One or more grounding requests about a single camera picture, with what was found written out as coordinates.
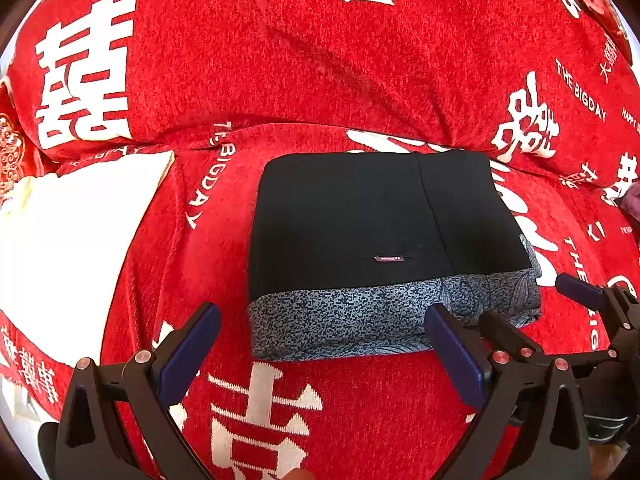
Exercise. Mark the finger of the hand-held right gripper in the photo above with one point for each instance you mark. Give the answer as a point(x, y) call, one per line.
point(580, 291)
point(502, 332)

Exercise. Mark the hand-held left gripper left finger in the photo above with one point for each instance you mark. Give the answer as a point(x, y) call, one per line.
point(190, 355)

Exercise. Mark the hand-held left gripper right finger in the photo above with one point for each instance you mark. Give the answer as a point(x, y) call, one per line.
point(455, 355)

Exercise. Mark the black pants with grey lining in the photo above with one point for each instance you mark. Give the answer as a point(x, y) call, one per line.
point(350, 220)

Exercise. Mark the person's left hand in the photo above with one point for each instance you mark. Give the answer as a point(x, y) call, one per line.
point(297, 475)

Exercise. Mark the red printed bed sheet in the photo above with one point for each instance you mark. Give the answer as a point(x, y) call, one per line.
point(350, 410)

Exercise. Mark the cream cloth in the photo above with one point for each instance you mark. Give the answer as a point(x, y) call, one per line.
point(70, 250)

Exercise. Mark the red printed quilt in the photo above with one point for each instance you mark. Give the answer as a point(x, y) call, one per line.
point(300, 60)

